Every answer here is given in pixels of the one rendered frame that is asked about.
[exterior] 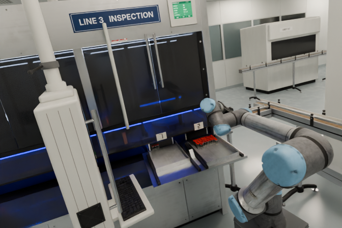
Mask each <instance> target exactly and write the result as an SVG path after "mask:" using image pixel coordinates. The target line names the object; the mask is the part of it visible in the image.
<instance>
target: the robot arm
mask: <svg viewBox="0 0 342 228"><path fill-rule="evenodd" d="M200 108H201V110H202V111H203V112H205V113H206V115H207V117H208V119H209V121H210V123H211V125H212V127H213V129H214V130H215V132H216V134H217V135H218V136H223V135H225V134H227V133H229V132H230V131H231V128H232V127H235V126H238V125H242V126H244V127H246V128H249V129H251V130H253V131H255V132H258V133H260V134H262V135H264V136H267V137H269V138H271V139H273V140H276V141H278V142H280V143H281V144H278V145H274V146H272V147H270V148H269V149H267V150H266V151H265V152H264V154H263V155H262V163H263V164H262V168H263V170H262V171H261V172H260V173H259V174H258V175H257V176H256V178H255V179H254V180H253V181H252V182H251V183H250V184H249V185H248V186H243V187H242V188H241V189H240V190H239V191H238V192H237V193H236V194H233V195H231V196H230V197H229V198H228V202H229V206H230V209H231V211H232V213H233V214H234V216H235V217H236V218H237V219H238V220H239V221H240V222H241V223H245V222H248V221H249V220H251V219H253V220H254V222H255V224H256V225H257V226H258V227H259V228H286V226H287V221H286V217H285V215H284V213H283V211H282V190H283V189H291V188H294V187H295V186H297V185H298V184H299V183H301V182H302V181H303V180H305V179H306V178H308V177H310V176H311V175H313V174H315V173H317V172H319V171H321V170H323V169H325V168H327V167H328V166H329V165H330V164H331V162H332V160H333V157H334V153H333V148H332V145H331V144H330V142H329V141H328V140H327V139H326V138H325V137H324V136H322V135H321V134H319V133H317V132H315V131H312V130H310V129H307V128H304V127H297V128H295V127H292V126H289V125H286V124H283V123H280V122H277V121H274V120H271V119H268V118H265V117H262V116H259V115H256V114H253V113H252V111H251V110H250V109H249V108H241V109H238V110H235V111H234V110H233V108H232V107H226V106H225V105H224V104H223V103H222V102H220V101H218V102H217V101H215V100H213V99H211V98H205V99H203V100H202V101H201V103H200Z"/></svg>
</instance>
